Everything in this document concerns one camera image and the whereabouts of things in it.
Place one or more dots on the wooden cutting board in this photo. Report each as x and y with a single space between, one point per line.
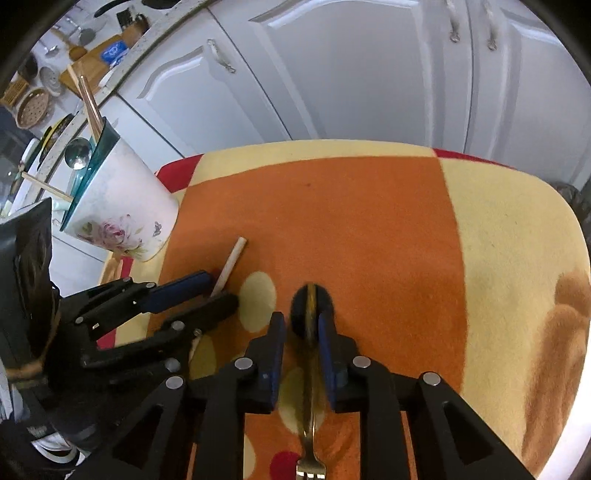
85 71

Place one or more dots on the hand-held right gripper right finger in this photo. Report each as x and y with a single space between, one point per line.
328 355

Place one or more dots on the copper coloured chopstick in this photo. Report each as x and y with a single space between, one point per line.
90 104

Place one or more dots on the yellow black pan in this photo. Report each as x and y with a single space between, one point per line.
55 134

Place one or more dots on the white floral utensil holder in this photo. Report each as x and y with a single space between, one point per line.
124 194

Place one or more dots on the white kitchen cabinet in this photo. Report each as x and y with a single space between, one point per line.
346 69

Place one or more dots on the orange yellow printed blanket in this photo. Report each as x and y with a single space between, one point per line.
369 230

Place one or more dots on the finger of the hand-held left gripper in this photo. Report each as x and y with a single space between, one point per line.
180 290
212 311

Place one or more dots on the white chopstick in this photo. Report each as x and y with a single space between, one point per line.
231 265

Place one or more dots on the grey round perforated plate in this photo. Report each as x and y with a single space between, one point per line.
50 81

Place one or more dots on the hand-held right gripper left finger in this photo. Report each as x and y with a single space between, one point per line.
277 350

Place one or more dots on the metal spoon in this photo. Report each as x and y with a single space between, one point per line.
77 152

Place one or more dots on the wooden chopstick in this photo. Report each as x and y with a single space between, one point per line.
46 185
78 85

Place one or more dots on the bamboo steamer basket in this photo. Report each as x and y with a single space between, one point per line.
33 108

